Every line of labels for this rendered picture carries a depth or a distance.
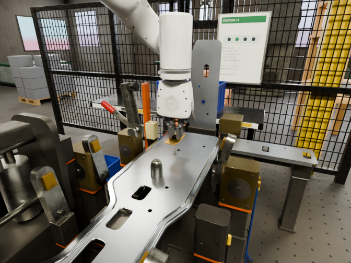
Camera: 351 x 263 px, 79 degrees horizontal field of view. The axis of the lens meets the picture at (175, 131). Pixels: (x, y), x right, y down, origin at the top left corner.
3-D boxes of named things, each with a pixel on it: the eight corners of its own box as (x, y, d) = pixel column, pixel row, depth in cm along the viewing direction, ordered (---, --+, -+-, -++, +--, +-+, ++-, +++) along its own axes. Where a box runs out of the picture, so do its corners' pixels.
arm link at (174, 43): (156, 67, 61) (164, 70, 53) (154, 14, 56) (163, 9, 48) (184, 66, 63) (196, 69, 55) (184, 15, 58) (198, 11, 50)
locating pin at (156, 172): (159, 184, 55) (159, 163, 53) (149, 181, 57) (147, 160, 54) (164, 178, 58) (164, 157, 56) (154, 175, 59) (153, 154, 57)
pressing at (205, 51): (215, 129, 87) (222, 39, 74) (188, 125, 91) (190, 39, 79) (215, 129, 88) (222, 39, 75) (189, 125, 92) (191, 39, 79)
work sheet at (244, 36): (260, 85, 101) (271, 11, 89) (213, 82, 109) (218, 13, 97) (260, 84, 102) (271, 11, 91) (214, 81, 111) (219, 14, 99)
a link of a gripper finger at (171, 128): (160, 116, 63) (161, 137, 65) (170, 118, 62) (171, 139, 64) (165, 114, 66) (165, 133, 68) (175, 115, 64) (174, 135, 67)
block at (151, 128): (156, 206, 88) (153, 124, 74) (149, 204, 89) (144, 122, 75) (160, 201, 91) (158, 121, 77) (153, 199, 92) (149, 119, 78)
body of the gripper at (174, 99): (152, 76, 57) (154, 117, 61) (188, 79, 53) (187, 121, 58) (164, 73, 63) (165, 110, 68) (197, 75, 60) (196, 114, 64)
